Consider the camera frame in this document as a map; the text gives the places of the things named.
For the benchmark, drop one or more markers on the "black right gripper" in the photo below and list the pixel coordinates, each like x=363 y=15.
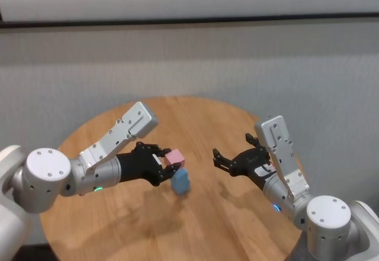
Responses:
x=251 y=163

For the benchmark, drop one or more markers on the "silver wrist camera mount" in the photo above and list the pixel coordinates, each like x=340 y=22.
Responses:
x=278 y=142
x=130 y=128

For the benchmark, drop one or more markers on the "pink cube block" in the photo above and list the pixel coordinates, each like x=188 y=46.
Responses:
x=175 y=158

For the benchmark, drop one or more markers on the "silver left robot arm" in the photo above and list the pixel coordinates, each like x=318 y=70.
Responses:
x=47 y=181

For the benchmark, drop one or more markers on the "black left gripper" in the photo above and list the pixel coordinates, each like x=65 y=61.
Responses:
x=139 y=166

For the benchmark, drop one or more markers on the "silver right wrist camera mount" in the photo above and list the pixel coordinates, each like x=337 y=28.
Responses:
x=278 y=142

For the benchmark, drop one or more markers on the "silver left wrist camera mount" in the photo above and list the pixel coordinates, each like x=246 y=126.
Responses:
x=130 y=128

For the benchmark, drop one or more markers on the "black wall trim strip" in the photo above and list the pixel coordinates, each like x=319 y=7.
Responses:
x=189 y=21

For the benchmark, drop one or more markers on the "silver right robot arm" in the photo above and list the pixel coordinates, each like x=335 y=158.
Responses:
x=325 y=216

